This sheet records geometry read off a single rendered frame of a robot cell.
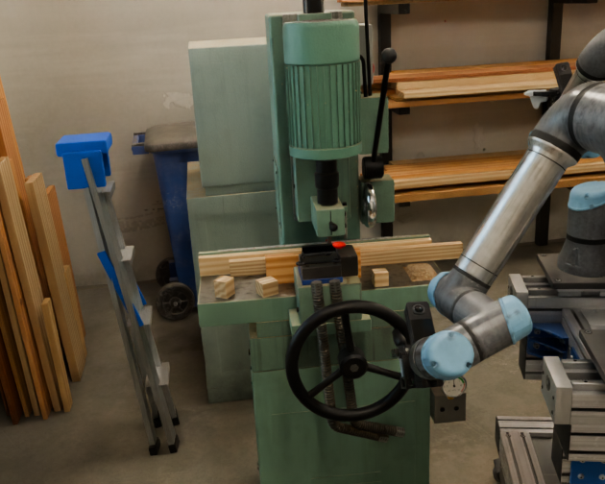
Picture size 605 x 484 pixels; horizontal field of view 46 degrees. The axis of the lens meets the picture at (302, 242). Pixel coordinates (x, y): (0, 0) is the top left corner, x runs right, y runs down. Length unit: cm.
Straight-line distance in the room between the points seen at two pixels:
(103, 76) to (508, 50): 229
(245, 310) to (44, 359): 151
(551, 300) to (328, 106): 83
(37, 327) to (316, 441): 148
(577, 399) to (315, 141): 79
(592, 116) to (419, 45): 304
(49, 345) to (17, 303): 27
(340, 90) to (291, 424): 82
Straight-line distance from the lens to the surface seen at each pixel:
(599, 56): 196
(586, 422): 164
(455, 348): 116
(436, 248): 186
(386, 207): 196
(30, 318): 299
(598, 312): 206
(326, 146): 165
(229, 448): 274
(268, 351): 172
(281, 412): 181
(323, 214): 173
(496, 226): 130
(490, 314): 121
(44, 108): 415
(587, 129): 125
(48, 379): 310
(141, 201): 419
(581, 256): 203
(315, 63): 162
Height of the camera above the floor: 156
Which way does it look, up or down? 19 degrees down
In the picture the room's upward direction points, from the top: 3 degrees counter-clockwise
